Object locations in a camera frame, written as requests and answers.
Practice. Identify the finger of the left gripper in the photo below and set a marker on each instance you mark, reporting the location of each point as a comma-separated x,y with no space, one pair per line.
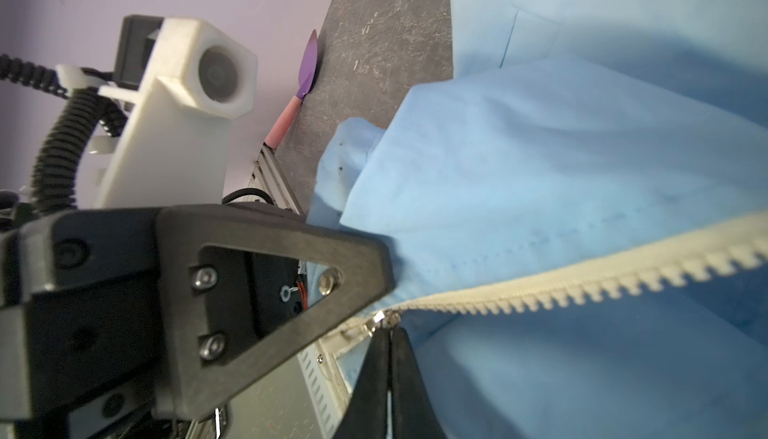
242,289

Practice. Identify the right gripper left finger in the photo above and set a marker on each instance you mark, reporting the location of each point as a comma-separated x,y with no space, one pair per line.
366,416

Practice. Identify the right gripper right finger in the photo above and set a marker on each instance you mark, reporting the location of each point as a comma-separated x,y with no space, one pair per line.
412,414

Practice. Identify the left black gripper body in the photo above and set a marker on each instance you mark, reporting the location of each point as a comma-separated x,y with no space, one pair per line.
82,336

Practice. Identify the light blue jacket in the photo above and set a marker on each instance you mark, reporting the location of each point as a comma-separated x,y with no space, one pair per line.
577,220

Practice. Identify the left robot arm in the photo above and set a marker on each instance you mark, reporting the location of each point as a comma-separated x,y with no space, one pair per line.
59,157

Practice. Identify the white slotted vent strip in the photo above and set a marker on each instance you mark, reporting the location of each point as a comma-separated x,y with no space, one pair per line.
326,387

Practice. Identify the purple pink brush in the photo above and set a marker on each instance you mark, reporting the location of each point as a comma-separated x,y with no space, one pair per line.
306,77

